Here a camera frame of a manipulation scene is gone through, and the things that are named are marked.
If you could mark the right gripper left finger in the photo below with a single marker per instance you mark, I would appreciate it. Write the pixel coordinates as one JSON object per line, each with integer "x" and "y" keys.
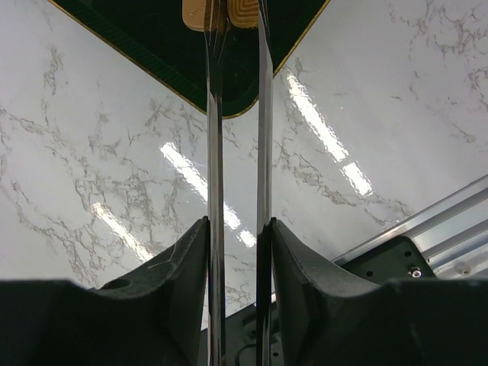
{"x": 149, "y": 316}

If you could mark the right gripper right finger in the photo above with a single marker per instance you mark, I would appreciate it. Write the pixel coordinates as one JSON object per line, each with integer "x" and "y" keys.
{"x": 329, "y": 316}

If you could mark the metal tongs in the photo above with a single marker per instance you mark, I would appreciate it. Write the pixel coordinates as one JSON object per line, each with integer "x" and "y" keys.
{"x": 247, "y": 190}

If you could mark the tan square chocolate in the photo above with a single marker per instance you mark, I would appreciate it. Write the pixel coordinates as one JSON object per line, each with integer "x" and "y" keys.
{"x": 202, "y": 15}

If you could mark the dark green tray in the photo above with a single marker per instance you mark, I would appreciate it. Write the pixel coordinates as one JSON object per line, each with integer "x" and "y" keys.
{"x": 153, "y": 36}

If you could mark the aluminium frame rail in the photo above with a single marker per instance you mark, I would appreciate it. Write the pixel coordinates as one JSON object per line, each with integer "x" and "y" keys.
{"x": 451, "y": 234}

